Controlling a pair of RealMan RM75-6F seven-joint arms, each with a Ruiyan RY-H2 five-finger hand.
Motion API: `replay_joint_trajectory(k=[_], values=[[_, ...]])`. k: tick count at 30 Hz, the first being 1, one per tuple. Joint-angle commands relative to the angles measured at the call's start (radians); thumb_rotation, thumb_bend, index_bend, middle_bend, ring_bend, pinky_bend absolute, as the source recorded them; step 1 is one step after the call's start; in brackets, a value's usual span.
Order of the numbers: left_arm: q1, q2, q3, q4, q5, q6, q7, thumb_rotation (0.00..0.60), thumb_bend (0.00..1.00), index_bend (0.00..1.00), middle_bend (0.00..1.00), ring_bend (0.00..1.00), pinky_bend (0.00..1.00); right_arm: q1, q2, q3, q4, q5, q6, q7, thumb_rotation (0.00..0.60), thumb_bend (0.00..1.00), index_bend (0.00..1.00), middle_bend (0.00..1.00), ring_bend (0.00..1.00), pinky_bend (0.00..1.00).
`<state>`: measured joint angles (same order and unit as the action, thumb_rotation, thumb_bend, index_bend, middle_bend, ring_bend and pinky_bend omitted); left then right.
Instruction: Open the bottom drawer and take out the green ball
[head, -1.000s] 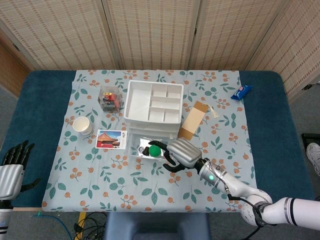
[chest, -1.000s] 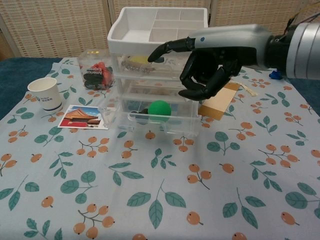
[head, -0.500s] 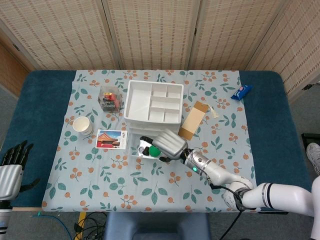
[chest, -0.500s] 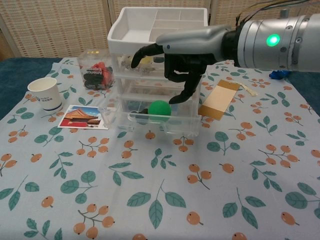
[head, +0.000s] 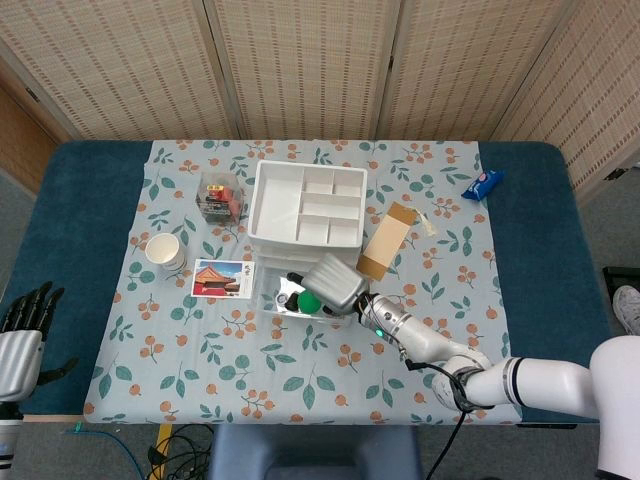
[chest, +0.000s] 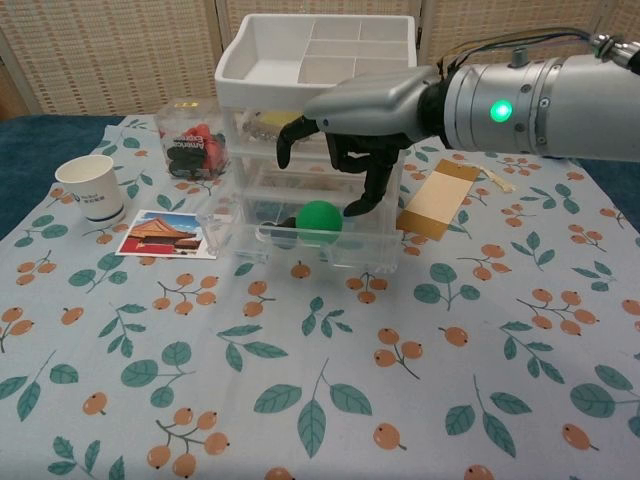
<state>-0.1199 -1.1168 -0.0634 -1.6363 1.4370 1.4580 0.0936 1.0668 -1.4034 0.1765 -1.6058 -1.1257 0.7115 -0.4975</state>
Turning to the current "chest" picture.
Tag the yellow flat item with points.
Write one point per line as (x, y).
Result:
(277, 118)

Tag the fruit and leaf print tablecloth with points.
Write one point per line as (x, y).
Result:
(320, 360)

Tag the clear box with toys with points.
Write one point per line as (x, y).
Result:
(192, 140)

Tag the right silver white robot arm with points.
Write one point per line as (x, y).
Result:
(550, 110)

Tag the clear plastic drawer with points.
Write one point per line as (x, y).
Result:
(235, 240)

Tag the green ball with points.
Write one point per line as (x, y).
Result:
(319, 223)

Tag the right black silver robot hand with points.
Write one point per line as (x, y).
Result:
(370, 107)

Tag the white paper cup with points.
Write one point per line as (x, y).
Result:
(92, 190)

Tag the cream bookmark tassel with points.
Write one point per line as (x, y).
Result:
(500, 180)

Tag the palace photo postcard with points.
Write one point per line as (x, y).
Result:
(160, 235)

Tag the woven bamboo folding screen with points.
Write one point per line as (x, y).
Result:
(100, 55)

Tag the white plastic drawer organizer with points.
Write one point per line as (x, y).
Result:
(260, 55)

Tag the small black object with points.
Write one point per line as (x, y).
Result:
(282, 229)

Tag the brown cardboard envelope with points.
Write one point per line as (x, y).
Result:
(440, 200)

